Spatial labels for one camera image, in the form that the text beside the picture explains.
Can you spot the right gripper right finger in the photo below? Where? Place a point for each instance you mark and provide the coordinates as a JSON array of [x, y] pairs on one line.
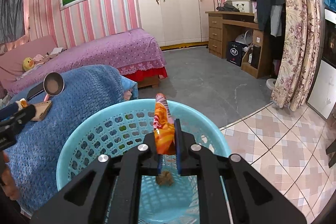
[[211, 170]]

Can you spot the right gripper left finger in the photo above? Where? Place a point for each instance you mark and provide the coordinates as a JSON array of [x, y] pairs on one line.
[[139, 161]]

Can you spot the orange snack wrapper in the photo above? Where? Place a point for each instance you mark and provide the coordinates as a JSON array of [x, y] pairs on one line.
[[163, 124]]

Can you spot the brown crumpled trash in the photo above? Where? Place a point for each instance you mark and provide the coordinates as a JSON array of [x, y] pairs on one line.
[[165, 178]]

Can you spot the person's left hand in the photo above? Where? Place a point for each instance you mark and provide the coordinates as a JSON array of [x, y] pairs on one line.
[[10, 189]]

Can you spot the tan phone case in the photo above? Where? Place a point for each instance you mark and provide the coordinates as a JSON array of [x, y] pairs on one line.
[[42, 109]]

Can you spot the blue knitted blanket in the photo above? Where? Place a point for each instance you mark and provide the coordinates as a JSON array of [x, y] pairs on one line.
[[34, 157]]

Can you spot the light blue plastic basket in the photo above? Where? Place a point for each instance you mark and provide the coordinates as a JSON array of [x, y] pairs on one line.
[[118, 128]]

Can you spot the black smartphone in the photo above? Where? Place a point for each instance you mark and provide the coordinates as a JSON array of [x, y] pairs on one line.
[[35, 91]]

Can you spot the pink metal cup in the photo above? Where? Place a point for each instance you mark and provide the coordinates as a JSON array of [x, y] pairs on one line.
[[53, 85]]

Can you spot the yellow duck plush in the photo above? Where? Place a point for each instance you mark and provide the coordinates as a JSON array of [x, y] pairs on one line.
[[28, 64]]

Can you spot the purple dotted bed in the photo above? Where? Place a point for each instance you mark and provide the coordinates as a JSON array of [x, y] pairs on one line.
[[135, 53]]

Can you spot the white standing fan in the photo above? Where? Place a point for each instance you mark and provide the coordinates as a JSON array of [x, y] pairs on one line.
[[270, 83]]

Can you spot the black gift bag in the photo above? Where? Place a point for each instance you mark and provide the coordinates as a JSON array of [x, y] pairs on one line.
[[235, 52]]

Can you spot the grey window curtain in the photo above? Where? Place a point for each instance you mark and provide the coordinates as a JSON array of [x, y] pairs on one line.
[[12, 20]]

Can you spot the floral curtain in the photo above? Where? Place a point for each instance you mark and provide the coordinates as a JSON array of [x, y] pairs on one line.
[[300, 55]]

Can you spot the wooden desk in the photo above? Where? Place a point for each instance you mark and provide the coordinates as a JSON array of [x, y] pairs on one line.
[[225, 27]]

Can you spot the white storage box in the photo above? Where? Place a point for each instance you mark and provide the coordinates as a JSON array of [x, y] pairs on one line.
[[244, 6]]

